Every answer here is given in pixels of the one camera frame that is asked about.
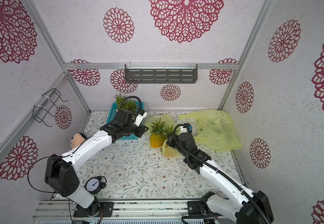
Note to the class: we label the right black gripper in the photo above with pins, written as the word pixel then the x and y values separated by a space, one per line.
pixel 173 141

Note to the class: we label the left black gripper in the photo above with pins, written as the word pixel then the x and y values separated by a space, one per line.
pixel 141 130

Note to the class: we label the yellow plastic bag top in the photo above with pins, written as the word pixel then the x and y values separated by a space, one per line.
pixel 169 122

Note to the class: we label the yellow plastic bag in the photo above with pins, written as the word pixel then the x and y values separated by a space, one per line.
pixel 215 129
pixel 169 122

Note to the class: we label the pineapple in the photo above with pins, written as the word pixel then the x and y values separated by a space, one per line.
pixel 156 139
pixel 167 132
pixel 129 104

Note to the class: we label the pineapple front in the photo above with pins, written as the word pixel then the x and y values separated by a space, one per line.
pixel 167 132

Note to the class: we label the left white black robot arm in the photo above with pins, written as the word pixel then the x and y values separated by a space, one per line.
pixel 61 170

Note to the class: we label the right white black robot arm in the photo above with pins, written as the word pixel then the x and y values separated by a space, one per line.
pixel 241 205

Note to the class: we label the pineapple back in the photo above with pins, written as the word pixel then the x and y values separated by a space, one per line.
pixel 129 104

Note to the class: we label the yellow plastic bag bottom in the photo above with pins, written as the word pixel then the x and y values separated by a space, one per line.
pixel 215 129

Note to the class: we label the teal plastic basket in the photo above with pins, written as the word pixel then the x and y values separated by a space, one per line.
pixel 113 112

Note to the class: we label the plush doll toy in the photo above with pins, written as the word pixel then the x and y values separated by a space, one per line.
pixel 77 140

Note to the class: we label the black alarm clock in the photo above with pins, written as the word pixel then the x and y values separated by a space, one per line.
pixel 95 184

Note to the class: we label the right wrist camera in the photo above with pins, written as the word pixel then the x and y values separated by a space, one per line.
pixel 185 128

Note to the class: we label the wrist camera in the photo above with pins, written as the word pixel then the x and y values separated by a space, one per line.
pixel 185 128
pixel 139 118

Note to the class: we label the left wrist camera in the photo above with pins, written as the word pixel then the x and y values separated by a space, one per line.
pixel 139 118

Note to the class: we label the grey wall shelf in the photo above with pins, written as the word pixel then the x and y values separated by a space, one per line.
pixel 161 74

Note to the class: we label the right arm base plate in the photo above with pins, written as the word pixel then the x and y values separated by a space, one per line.
pixel 198 208

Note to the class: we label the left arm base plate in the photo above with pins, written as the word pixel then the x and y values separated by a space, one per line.
pixel 103 209

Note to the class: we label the black wire wall rack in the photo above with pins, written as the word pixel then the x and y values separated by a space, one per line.
pixel 41 111

